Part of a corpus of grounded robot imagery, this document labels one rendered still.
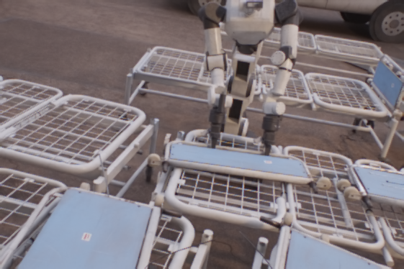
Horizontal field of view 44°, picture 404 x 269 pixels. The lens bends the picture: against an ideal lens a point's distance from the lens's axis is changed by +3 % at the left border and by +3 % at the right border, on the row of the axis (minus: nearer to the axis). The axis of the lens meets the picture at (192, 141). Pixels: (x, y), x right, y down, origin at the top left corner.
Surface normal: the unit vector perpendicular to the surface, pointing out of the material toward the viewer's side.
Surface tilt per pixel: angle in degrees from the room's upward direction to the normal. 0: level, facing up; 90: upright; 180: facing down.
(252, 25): 100
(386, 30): 90
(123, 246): 5
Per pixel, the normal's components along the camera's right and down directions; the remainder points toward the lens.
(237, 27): -0.11, 0.55
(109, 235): 0.24, -0.88
